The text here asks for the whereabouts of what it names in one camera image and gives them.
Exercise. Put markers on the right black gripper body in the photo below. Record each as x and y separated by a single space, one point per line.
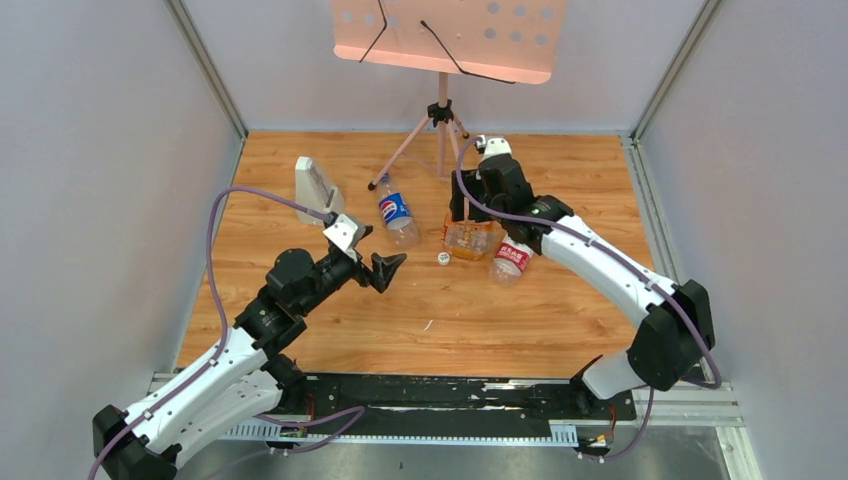
491 203

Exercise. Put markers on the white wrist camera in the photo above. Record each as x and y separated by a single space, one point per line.
492 146
340 232

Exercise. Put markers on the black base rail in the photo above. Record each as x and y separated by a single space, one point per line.
452 407

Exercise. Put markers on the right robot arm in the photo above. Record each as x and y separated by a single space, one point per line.
673 321

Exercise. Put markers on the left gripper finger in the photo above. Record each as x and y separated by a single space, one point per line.
383 270
361 232

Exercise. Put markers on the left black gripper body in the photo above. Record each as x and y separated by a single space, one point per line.
365 270

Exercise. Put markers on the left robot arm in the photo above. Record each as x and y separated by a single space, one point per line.
244 373

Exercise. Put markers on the red cap water bottle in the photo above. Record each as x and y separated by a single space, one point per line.
510 261

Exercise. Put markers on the blue label pepsi bottle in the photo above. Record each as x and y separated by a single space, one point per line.
396 215

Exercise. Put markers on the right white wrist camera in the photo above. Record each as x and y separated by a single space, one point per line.
492 146

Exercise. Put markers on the pink music stand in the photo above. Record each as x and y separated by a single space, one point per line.
510 42

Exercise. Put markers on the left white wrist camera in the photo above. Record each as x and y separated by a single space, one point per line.
340 232

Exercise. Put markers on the orange label tea bottle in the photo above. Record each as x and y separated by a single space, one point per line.
467 239

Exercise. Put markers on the white wedge stand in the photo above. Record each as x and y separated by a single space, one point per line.
314 188

